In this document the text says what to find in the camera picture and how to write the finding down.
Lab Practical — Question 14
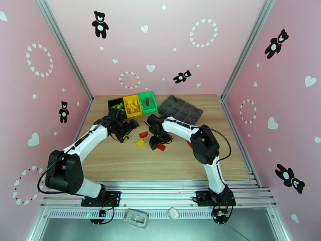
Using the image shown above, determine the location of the yellow plastic bin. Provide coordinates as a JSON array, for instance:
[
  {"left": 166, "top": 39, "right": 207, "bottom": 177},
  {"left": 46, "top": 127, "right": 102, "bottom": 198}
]
[{"left": 122, "top": 94, "right": 143, "bottom": 120}]

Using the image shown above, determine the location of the black plastic bin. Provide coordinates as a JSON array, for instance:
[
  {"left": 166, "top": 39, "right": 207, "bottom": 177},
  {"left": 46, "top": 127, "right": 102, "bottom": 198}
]
[{"left": 108, "top": 98, "right": 126, "bottom": 118}]

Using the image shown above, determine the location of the green plastic bin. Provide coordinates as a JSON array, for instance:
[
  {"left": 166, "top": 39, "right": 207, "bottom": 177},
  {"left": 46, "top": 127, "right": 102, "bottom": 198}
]
[{"left": 137, "top": 91, "right": 158, "bottom": 115}]

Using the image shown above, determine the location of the grey compartment organizer tray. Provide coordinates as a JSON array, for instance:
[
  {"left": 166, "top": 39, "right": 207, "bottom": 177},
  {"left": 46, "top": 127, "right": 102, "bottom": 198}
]
[{"left": 157, "top": 94, "right": 204, "bottom": 128}]

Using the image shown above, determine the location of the perforated metal strip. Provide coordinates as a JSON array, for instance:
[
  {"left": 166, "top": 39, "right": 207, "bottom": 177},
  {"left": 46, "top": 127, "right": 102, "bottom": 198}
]
[{"left": 47, "top": 208, "right": 274, "bottom": 220}]

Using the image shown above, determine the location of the white earbud case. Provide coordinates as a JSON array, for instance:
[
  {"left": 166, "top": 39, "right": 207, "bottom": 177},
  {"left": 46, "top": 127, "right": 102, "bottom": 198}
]
[{"left": 168, "top": 207, "right": 180, "bottom": 221}]

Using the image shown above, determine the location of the clear plastic box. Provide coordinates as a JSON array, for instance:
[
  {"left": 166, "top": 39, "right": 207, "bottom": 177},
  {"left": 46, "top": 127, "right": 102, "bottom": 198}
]
[{"left": 123, "top": 208, "right": 149, "bottom": 229}]

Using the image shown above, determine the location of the grey metal bottom panel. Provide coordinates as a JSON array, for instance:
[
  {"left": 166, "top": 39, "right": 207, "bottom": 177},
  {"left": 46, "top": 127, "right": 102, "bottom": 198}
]
[{"left": 26, "top": 207, "right": 297, "bottom": 241}]

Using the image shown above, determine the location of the aluminium side rail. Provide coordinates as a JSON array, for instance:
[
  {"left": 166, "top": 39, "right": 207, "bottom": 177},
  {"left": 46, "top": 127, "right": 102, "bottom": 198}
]
[
  {"left": 67, "top": 96, "right": 95, "bottom": 153},
  {"left": 220, "top": 96, "right": 262, "bottom": 189}
]

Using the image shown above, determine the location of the aluminium front rail platform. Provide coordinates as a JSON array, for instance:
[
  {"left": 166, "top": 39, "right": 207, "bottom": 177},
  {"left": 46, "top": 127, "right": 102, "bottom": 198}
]
[{"left": 40, "top": 180, "right": 278, "bottom": 209}]

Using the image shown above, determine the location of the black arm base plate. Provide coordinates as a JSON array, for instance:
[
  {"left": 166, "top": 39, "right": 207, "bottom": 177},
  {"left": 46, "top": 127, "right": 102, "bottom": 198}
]
[
  {"left": 81, "top": 190, "right": 122, "bottom": 207},
  {"left": 195, "top": 190, "right": 237, "bottom": 207}
]

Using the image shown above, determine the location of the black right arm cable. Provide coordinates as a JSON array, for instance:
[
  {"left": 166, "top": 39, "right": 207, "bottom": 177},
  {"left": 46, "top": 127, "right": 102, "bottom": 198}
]
[{"left": 205, "top": 126, "right": 232, "bottom": 164}]

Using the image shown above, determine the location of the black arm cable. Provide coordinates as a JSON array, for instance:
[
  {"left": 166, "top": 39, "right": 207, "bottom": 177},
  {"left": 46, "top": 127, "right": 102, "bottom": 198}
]
[
  {"left": 205, "top": 126, "right": 232, "bottom": 164},
  {"left": 37, "top": 155, "right": 66, "bottom": 194}
]

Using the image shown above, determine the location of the black power cable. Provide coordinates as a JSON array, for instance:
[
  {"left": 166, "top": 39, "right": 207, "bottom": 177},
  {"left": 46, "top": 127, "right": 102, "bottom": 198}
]
[
  {"left": 211, "top": 195, "right": 238, "bottom": 226},
  {"left": 89, "top": 197, "right": 116, "bottom": 225}
]

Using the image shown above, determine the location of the aluminium frame post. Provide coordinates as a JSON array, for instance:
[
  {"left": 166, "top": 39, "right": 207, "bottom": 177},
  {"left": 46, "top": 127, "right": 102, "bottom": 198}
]
[
  {"left": 34, "top": 0, "right": 95, "bottom": 104},
  {"left": 219, "top": 0, "right": 278, "bottom": 102}
]

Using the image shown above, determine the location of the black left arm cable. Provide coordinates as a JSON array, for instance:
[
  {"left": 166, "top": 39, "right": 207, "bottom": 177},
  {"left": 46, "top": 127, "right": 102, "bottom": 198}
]
[{"left": 37, "top": 155, "right": 66, "bottom": 194}]

